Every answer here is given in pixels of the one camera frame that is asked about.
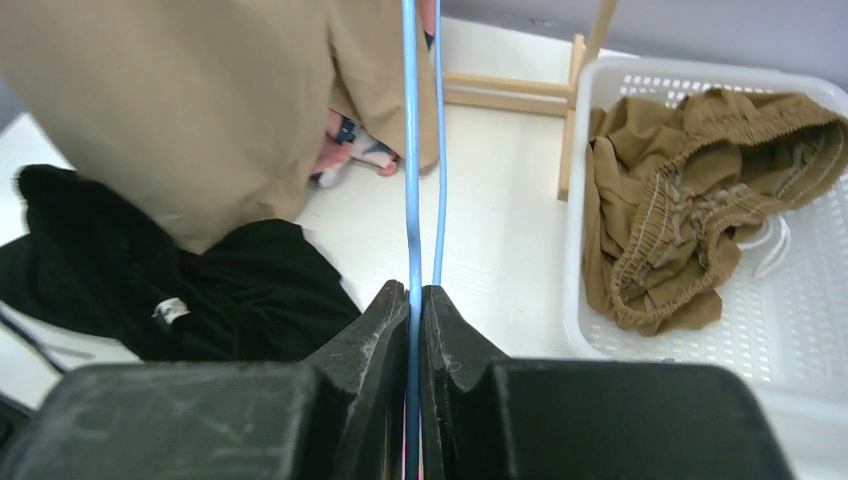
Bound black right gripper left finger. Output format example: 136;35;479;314
1;280;408;479

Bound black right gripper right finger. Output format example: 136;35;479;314
420;286;793;479

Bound black shorts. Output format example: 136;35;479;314
1;165;360;362

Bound brown shorts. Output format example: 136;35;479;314
582;88;847;336

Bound white plastic basket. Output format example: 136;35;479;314
562;56;847;424

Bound blue hanger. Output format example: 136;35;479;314
401;1;447;479

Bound pink shorts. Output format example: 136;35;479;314
312;1;406;188

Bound beige shorts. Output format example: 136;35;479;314
1;1;406;253

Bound wooden clothes rack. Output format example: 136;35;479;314
438;0;618;201

